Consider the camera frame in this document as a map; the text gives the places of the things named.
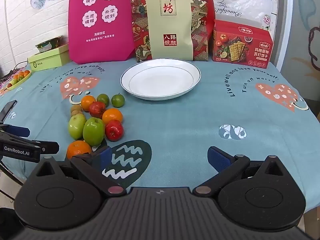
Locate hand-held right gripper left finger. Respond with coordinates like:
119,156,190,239
32,145,127,197

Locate green bowl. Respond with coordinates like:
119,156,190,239
35,37,67,54

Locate blue printed tablecloth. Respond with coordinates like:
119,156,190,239
0,57,320,207

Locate white plate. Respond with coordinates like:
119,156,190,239
120,59,202,101

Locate black cables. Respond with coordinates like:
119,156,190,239
0,62,28,85

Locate orange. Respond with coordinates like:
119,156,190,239
66,140,92,160
102,108,124,125
80,95,97,112

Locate yellow-green tray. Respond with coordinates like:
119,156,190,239
5,69,32,90

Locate pile of small toy produce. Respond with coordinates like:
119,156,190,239
7,70,30,88

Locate red patterned gift bag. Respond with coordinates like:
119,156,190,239
129,0,216,62

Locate small red apple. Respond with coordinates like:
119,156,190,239
105,119,124,141
89,102,107,120

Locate green tomato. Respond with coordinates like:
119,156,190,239
111,94,125,108
96,94,110,107

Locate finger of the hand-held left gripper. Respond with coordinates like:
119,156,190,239
0,124,59,154
0,100,17,122

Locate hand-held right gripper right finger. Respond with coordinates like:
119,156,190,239
192,145,288,195

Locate white door frame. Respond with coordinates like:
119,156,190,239
271,0,295,64

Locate white floral bag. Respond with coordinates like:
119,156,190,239
209,0,279,43

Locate red cracker box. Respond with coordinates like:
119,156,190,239
212,19,274,70

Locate pink tote bag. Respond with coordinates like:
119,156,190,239
68,0,135,64

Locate light green box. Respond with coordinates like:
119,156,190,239
27,45,70,72

